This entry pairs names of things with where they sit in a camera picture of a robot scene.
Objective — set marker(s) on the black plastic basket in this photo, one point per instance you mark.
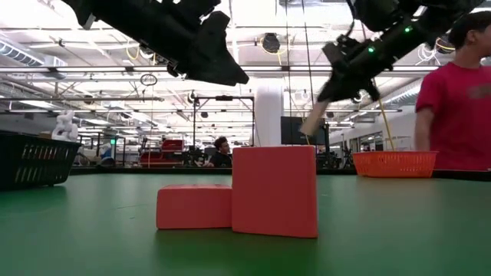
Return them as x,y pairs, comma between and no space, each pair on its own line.
34,161

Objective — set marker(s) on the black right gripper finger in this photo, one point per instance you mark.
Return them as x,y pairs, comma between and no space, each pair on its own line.
333,92

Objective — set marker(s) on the red tool cart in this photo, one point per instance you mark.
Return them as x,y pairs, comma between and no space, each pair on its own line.
170,145

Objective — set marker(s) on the tall orange foam block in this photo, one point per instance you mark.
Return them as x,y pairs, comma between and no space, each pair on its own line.
274,191

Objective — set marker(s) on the small black ceiling reel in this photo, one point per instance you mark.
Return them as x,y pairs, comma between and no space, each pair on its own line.
190,100

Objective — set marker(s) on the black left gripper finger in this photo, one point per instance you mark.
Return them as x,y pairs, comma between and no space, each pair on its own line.
215,57

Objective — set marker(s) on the white knobbly object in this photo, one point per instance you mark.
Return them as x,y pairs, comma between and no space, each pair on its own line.
65,128

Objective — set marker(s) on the black metal gantry frame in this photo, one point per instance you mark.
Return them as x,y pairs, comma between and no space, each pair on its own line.
223,98

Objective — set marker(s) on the white building column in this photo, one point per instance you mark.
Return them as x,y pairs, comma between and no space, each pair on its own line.
268,115

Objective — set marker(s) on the low orange foam block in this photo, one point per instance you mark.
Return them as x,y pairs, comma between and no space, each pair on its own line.
193,207

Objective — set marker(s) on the long ceiling light strip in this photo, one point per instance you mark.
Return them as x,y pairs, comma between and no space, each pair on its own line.
96,69

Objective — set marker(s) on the silver ceiling duct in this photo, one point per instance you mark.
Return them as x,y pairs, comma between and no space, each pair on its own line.
403,94

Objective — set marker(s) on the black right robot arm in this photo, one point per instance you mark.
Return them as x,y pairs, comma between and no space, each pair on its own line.
383,15

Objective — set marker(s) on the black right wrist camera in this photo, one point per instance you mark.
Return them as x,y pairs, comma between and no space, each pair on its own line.
339,50

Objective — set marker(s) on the beige cube foam block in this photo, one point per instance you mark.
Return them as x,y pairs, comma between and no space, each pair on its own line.
314,119

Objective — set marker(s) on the person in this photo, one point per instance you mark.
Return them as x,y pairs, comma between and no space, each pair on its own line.
220,157
456,115

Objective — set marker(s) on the orange plastic basket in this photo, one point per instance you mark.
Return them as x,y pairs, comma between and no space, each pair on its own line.
395,165

